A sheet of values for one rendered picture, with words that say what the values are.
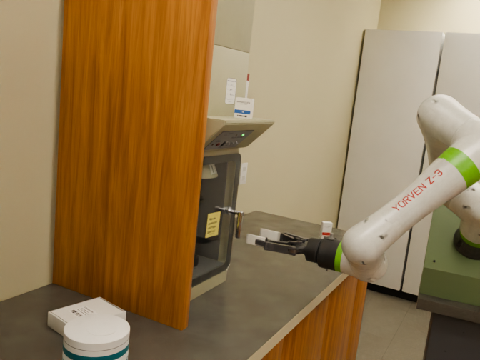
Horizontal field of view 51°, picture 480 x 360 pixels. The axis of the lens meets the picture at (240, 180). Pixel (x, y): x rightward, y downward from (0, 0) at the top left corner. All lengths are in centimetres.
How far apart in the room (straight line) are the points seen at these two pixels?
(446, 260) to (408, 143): 244
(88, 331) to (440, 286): 129
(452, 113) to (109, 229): 101
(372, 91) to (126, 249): 325
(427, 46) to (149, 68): 323
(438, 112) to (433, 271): 66
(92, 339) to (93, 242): 54
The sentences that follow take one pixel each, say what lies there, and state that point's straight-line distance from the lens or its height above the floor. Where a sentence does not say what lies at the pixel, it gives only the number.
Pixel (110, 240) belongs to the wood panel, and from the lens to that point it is 151.
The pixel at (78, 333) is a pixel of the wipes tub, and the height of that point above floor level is 109.
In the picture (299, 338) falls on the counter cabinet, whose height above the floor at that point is 79.
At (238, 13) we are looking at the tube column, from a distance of 160.
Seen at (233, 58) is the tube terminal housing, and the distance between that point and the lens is 159.
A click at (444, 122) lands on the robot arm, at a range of 153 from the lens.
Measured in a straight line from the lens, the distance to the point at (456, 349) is 207.
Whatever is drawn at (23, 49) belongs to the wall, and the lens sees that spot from 155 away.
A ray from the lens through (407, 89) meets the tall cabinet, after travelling 435.
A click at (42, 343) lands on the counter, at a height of 94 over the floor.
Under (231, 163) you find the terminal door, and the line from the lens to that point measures 162.
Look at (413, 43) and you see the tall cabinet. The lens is 437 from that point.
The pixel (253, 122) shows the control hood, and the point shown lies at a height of 150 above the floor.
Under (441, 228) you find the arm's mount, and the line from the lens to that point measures 206.
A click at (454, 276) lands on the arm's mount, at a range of 197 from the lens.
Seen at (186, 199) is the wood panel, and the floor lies 130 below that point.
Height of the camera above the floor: 159
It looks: 10 degrees down
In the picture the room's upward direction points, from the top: 6 degrees clockwise
